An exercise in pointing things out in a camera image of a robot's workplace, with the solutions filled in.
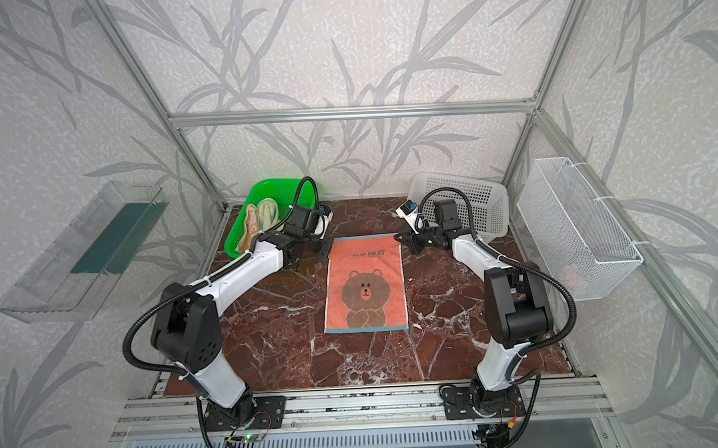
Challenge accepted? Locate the pink brown bear towel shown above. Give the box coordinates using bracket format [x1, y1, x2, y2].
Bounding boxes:
[324, 234, 409, 334]

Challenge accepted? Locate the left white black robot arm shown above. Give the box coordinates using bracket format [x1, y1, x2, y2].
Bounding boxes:
[151, 206, 333, 411]

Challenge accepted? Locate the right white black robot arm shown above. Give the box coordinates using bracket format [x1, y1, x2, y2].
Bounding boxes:
[395, 199, 553, 399]

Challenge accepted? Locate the yellow green towel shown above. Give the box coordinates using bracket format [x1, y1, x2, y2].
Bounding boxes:
[256, 198, 280, 232]

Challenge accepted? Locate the peach patterned towel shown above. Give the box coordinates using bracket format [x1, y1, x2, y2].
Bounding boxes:
[235, 204, 261, 254]

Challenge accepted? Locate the green plastic basket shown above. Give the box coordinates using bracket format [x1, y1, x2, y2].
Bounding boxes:
[225, 178, 301, 260]

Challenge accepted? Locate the white plastic basket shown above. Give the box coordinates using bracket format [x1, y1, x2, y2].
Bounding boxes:
[408, 173, 510, 242]

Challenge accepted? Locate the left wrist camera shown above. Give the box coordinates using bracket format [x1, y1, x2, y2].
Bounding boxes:
[314, 205, 334, 237]

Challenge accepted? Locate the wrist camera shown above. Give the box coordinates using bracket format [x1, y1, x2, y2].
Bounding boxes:
[396, 200, 419, 231]
[314, 205, 334, 237]

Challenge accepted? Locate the right black corrugated cable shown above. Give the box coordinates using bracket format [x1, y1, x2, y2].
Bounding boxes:
[413, 181, 580, 363]

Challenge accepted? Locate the black corrugated cable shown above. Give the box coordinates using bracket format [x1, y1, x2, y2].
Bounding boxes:
[413, 181, 580, 363]
[115, 176, 329, 380]

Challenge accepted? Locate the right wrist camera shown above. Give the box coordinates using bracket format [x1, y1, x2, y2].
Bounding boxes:
[396, 200, 419, 231]

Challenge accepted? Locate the left black corrugated cable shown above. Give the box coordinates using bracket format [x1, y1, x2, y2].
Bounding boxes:
[115, 176, 329, 380]

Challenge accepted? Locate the white wire mesh basket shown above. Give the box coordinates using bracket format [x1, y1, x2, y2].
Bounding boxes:
[517, 157, 644, 302]

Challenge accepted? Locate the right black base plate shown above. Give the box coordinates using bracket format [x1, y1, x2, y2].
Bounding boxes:
[438, 382, 527, 420]

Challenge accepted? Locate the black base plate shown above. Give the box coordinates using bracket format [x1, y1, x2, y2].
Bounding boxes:
[202, 396, 287, 432]
[438, 382, 527, 420]

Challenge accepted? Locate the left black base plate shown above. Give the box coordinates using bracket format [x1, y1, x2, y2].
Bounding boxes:
[202, 396, 287, 432]

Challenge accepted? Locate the aluminium frame crossbar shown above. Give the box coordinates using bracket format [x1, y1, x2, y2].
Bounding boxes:
[169, 99, 535, 129]

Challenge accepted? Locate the clear plastic wall shelf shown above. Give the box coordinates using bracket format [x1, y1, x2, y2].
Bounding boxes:
[0, 182, 168, 324]

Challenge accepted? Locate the aluminium front rail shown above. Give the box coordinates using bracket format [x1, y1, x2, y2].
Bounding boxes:
[110, 377, 615, 442]

